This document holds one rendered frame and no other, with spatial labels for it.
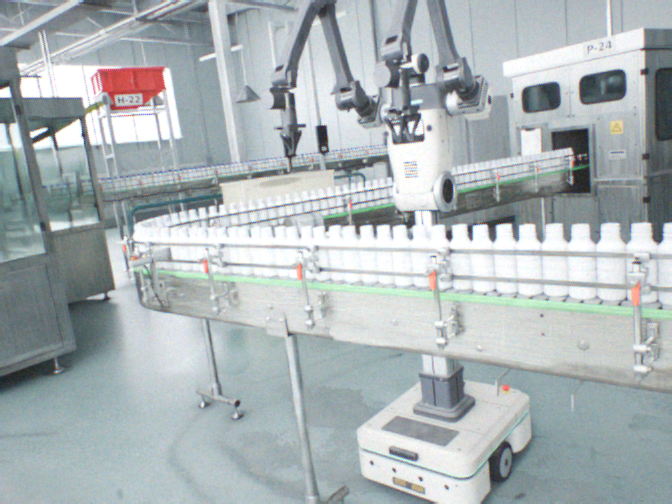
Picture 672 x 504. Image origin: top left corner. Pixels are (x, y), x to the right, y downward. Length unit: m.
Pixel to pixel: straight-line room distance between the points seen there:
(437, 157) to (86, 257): 5.22
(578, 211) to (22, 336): 4.54
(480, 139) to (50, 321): 6.06
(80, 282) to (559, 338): 5.92
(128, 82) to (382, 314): 7.03
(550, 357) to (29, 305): 3.78
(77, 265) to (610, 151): 5.42
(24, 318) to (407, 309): 3.42
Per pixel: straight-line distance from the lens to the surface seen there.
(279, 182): 5.85
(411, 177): 2.18
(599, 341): 1.36
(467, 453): 2.21
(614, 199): 5.13
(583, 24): 13.90
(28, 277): 4.51
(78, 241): 6.76
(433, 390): 2.41
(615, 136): 5.08
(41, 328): 4.59
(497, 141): 8.62
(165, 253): 2.32
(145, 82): 8.36
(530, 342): 1.41
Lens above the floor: 1.39
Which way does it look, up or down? 10 degrees down
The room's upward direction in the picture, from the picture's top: 7 degrees counter-clockwise
